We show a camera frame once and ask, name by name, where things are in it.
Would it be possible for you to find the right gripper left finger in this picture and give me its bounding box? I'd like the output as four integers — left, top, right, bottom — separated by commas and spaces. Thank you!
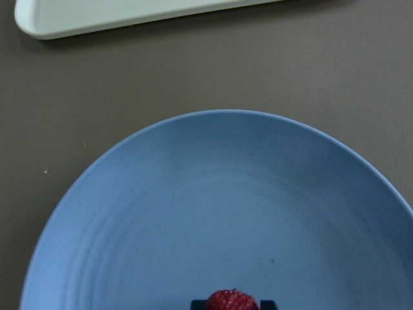
190, 300, 207, 310

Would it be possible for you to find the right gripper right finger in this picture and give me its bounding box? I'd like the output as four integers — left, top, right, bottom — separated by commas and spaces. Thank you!
259, 300, 277, 310

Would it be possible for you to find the red strawberry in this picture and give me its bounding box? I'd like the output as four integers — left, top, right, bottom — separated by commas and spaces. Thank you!
206, 289, 259, 310

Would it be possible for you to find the blue plate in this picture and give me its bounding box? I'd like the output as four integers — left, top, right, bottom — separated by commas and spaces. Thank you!
20, 110, 412, 309

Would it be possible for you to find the cream rabbit tray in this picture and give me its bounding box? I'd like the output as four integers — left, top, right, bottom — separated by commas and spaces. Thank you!
14, 0, 291, 41

